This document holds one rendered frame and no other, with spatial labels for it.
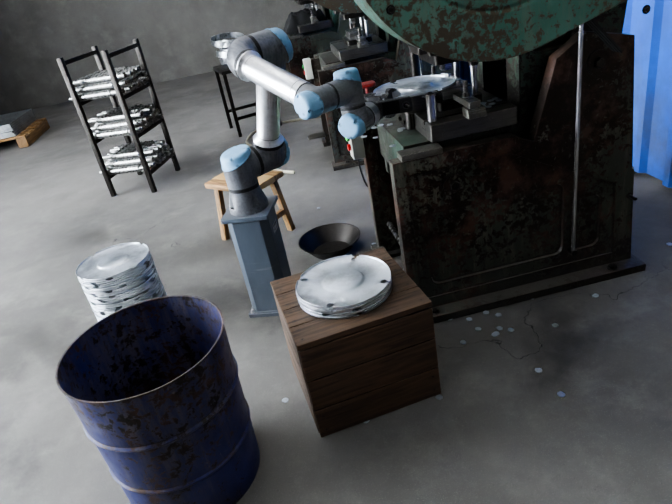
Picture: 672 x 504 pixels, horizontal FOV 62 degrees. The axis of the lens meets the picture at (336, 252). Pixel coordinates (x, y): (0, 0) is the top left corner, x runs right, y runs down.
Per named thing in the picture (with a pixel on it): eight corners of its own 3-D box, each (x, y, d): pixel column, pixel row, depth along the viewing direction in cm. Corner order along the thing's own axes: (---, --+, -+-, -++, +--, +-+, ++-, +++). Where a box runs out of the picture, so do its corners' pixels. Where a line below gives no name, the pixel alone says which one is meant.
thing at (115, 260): (103, 286, 207) (102, 285, 206) (62, 273, 223) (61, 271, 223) (163, 249, 226) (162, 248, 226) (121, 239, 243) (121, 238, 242)
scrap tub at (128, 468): (112, 556, 143) (32, 423, 121) (135, 436, 180) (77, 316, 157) (271, 512, 146) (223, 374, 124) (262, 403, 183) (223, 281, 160)
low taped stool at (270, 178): (297, 229, 296) (283, 170, 280) (267, 250, 280) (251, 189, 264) (251, 220, 316) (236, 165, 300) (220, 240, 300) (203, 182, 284)
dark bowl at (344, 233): (305, 272, 253) (302, 259, 250) (297, 243, 280) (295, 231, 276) (368, 257, 255) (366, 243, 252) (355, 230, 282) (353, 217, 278)
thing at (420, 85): (473, 81, 189) (473, 78, 189) (401, 102, 180) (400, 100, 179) (425, 74, 213) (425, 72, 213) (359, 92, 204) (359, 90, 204)
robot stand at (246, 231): (249, 318, 229) (219, 220, 207) (259, 292, 245) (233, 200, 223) (292, 314, 225) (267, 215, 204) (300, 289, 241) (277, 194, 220)
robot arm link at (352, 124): (356, 111, 157) (362, 140, 161) (372, 101, 166) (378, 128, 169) (332, 114, 161) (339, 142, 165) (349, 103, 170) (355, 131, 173)
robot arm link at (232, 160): (221, 187, 210) (211, 153, 203) (250, 174, 217) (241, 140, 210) (238, 192, 201) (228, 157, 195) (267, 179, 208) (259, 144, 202)
